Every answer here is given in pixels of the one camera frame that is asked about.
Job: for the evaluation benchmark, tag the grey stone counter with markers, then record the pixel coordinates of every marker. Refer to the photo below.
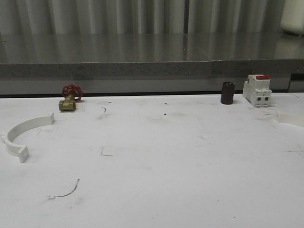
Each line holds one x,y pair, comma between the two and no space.
197,63

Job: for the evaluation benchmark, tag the dark brown cylindrical coupling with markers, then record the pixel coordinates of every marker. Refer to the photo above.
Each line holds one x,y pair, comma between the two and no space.
227,95

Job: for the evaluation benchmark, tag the brass valve red handwheel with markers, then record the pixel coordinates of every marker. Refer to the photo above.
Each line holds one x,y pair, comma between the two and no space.
71,94

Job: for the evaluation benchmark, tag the white container on counter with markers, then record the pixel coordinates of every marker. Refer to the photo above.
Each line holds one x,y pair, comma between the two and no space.
292,20

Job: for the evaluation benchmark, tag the white circuit breaker red switch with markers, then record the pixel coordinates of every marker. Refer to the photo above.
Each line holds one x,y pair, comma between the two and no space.
256,90

